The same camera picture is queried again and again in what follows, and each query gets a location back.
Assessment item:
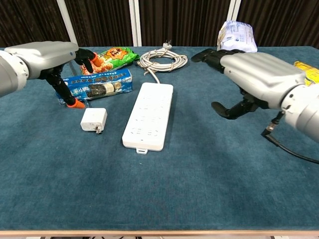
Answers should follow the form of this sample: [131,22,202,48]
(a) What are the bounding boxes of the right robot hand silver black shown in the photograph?
[191,48,307,120]

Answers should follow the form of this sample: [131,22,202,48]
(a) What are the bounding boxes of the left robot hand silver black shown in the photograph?
[4,41,103,109]

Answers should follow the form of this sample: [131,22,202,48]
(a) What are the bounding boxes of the white square power adapter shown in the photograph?
[80,108,108,136]

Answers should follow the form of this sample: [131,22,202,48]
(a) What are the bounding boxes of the white power strip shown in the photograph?
[122,82,174,155]

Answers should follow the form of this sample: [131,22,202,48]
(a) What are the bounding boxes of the dark brown partition panel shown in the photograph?
[138,0,234,48]
[0,0,72,48]
[236,0,319,49]
[65,0,133,47]

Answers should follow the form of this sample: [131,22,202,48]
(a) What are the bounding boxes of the pale purple package bag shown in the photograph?
[216,20,258,53]

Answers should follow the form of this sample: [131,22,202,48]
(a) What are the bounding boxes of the yellow chip bag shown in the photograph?
[294,61,319,87]

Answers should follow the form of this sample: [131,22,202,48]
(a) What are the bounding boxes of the blue cookie box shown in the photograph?
[56,68,133,105]

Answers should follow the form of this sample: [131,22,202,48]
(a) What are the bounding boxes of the green orange snack bag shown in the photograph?
[80,47,140,75]

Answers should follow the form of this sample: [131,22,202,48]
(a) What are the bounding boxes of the teal felt table mat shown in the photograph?
[0,46,319,231]

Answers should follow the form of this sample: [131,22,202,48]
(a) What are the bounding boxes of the white partition frame post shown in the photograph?
[56,0,79,47]
[129,0,142,47]
[226,0,242,23]

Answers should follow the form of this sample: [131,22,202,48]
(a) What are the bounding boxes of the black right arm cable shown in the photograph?
[261,111,319,165]

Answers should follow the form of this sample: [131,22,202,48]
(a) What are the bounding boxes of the coiled white power cord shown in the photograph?
[136,40,188,84]

